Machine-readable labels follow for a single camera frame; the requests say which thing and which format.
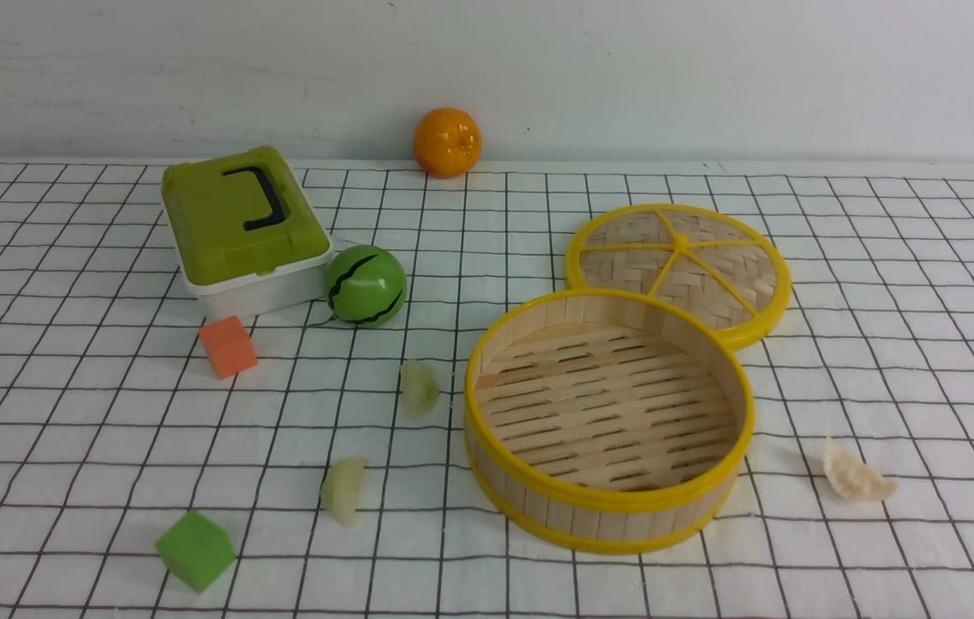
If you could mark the pale green dumpling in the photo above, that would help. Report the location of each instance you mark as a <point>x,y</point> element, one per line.
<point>340,494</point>
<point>420,389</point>

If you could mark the cream white dumpling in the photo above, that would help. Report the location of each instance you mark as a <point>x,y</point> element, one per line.
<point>853,479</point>

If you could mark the bamboo steamer tray yellow rim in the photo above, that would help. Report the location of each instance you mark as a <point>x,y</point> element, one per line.
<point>604,422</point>

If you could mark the bamboo steamer lid yellow rim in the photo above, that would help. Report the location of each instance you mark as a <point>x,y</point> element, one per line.
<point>722,272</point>

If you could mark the green toy watermelon ball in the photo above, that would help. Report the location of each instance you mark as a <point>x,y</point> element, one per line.
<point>366,286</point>

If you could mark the white black-grid tablecloth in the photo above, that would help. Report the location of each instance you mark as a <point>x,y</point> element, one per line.
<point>113,426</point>

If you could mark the orange fruit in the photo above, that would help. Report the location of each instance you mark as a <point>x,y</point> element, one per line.
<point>447,143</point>

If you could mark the green lidded white box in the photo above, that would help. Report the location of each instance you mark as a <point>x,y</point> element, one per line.
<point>247,240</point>

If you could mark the orange foam cube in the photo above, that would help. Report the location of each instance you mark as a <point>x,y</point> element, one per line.
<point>228,347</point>

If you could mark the green foam cube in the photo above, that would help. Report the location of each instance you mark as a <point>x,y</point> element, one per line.
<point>196,550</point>

